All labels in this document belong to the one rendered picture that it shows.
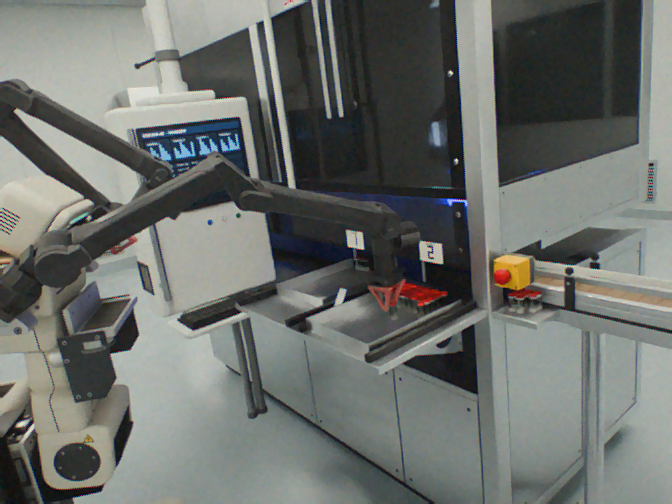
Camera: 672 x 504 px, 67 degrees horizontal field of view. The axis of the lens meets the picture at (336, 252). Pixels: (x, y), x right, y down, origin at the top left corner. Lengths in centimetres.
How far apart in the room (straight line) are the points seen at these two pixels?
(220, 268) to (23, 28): 490
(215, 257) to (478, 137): 111
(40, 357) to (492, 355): 114
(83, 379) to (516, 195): 117
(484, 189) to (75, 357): 104
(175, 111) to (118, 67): 478
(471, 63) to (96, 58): 566
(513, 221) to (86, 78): 568
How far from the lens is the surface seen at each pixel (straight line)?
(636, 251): 222
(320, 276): 182
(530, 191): 151
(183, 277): 196
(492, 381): 152
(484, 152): 133
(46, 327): 133
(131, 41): 680
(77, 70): 657
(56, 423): 140
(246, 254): 205
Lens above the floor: 144
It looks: 15 degrees down
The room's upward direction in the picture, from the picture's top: 7 degrees counter-clockwise
